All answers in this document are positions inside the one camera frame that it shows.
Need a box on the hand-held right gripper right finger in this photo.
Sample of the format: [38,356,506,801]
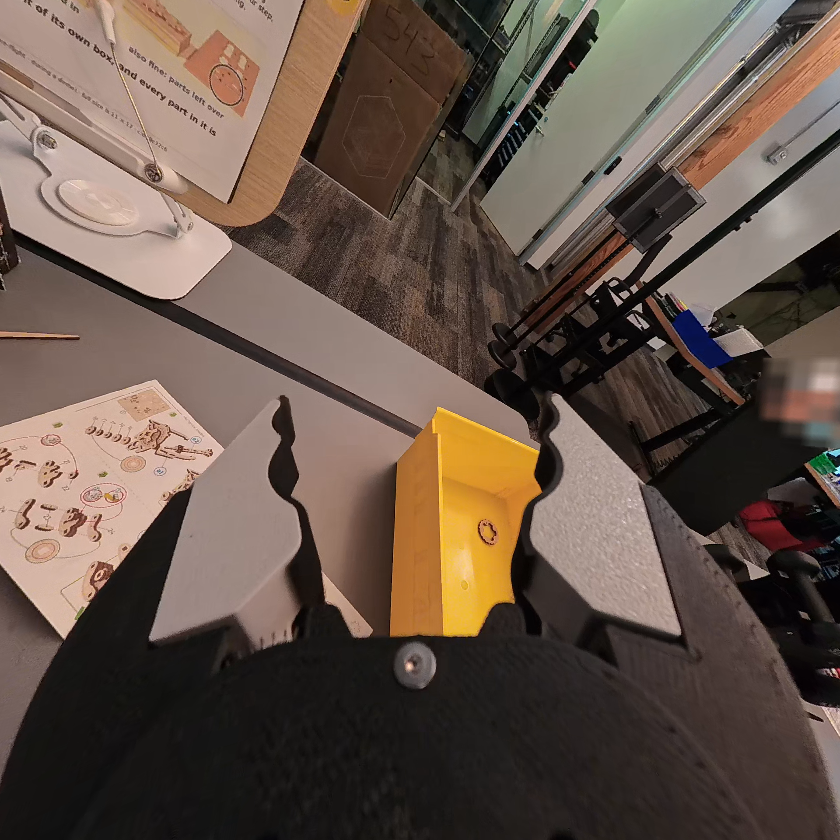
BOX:
[515,394,683,641]

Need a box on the light wooden backing board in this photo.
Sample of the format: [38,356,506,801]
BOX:
[174,0,366,228]

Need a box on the black model kit box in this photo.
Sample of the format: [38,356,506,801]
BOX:
[0,190,22,291]

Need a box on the wooden side desk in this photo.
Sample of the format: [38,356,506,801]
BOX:
[642,294,747,406]

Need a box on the grey box on pole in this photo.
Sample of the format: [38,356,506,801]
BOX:
[604,163,707,255]

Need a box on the red bag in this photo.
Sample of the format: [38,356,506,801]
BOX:
[739,499,829,553]

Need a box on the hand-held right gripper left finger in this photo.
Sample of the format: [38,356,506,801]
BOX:
[150,395,326,648]

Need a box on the brown cardboard box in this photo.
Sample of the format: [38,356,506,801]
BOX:
[313,0,475,219]

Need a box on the black stanchion stand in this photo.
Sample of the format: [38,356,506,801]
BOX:
[484,233,657,422]
[487,125,840,370]

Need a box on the white poster stand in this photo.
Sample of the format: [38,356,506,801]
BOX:
[0,85,233,301]

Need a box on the yellow plastic bin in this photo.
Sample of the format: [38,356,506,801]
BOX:
[389,407,547,639]

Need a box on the black dumbbell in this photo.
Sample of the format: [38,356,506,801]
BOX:
[764,550,836,626]

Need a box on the blue folder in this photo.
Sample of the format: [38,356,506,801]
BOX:
[671,308,734,369]

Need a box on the open instruction booklet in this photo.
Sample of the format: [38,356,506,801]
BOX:
[0,379,372,641]

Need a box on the printed instruction poster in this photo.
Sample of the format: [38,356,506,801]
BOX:
[0,0,307,204]

